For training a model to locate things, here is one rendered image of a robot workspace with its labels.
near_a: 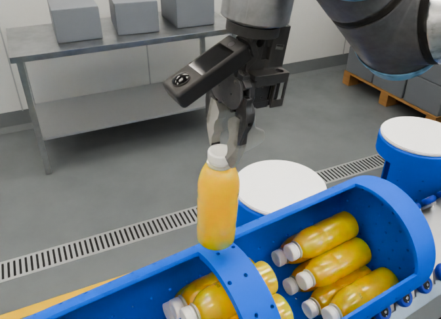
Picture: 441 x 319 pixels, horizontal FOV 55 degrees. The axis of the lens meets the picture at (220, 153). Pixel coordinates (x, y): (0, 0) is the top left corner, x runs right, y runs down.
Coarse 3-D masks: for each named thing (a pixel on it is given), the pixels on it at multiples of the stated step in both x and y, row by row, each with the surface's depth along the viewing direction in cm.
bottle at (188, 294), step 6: (204, 276) 84; (210, 276) 84; (192, 282) 83; (198, 282) 83; (204, 282) 83; (210, 282) 83; (186, 288) 83; (192, 288) 82; (198, 288) 82; (186, 294) 81; (192, 294) 81; (186, 300) 81; (192, 300) 81
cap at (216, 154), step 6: (216, 144) 65; (222, 144) 65; (210, 150) 64; (216, 150) 64; (222, 150) 64; (210, 156) 63; (216, 156) 63; (222, 156) 63; (210, 162) 64; (216, 162) 63; (222, 162) 63
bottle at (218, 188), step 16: (208, 176) 64; (224, 176) 64; (208, 192) 65; (224, 192) 65; (208, 208) 67; (224, 208) 67; (208, 224) 69; (224, 224) 69; (208, 240) 71; (224, 240) 71
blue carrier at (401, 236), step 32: (320, 192) 96; (352, 192) 105; (384, 192) 91; (256, 224) 84; (288, 224) 103; (384, 224) 99; (416, 224) 87; (192, 256) 77; (224, 256) 75; (256, 256) 101; (384, 256) 102; (416, 256) 86; (96, 288) 73; (128, 288) 84; (160, 288) 89; (224, 288) 71; (256, 288) 71; (416, 288) 93
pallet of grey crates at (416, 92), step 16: (352, 64) 435; (352, 80) 446; (368, 80) 420; (384, 80) 400; (416, 80) 366; (432, 80) 351; (384, 96) 404; (400, 96) 386; (416, 96) 370; (432, 96) 355; (432, 112) 359
